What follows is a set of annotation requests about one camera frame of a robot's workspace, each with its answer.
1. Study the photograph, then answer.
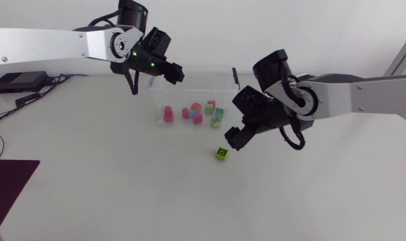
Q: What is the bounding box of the black cable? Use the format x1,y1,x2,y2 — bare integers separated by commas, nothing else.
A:
0,74,72,127

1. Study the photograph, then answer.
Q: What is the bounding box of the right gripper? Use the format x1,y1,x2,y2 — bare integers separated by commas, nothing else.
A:
224,99,293,152

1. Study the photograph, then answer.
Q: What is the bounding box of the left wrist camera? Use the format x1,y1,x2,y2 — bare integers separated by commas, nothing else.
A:
141,26,172,57

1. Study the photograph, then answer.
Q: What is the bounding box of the blue cable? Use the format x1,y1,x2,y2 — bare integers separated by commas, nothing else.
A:
48,73,89,83

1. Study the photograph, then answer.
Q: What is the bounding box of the dark mat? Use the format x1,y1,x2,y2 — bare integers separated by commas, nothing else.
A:
0,159,41,229

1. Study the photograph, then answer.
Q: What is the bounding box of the clear plastic container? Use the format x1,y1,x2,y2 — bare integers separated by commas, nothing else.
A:
145,66,241,130

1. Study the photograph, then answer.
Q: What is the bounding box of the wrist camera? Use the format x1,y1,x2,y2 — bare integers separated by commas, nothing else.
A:
141,26,172,57
232,85,269,116

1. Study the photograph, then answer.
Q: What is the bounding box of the black power brick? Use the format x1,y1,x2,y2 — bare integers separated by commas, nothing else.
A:
0,70,50,94

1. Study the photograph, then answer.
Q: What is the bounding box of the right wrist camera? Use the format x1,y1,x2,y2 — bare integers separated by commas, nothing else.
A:
232,85,269,116

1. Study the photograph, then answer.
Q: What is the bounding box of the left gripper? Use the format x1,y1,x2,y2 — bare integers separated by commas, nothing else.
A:
127,45,186,86

